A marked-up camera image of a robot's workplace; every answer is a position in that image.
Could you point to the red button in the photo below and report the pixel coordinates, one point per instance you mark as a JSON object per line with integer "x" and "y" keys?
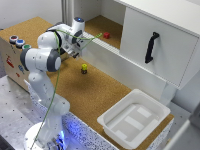
{"x": 14, "y": 38}

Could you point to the blue button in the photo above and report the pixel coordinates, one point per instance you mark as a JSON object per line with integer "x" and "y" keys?
{"x": 20, "y": 42}

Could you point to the green button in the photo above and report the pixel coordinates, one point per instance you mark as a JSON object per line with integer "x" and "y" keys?
{"x": 26, "y": 47}

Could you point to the white sliding door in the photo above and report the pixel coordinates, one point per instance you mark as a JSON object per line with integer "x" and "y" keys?
{"x": 160, "y": 50}

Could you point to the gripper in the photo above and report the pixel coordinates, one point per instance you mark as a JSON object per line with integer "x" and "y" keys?
{"x": 71, "y": 48}

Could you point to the yellow block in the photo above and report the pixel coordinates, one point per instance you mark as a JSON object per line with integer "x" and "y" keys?
{"x": 84, "y": 67}

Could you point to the white cabinet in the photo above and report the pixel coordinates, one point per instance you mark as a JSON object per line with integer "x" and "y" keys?
{"x": 133, "y": 40}

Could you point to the white plastic box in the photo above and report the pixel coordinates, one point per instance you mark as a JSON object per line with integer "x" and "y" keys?
{"x": 134, "y": 118}

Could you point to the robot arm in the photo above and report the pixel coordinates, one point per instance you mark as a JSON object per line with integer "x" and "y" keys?
{"x": 41, "y": 60}

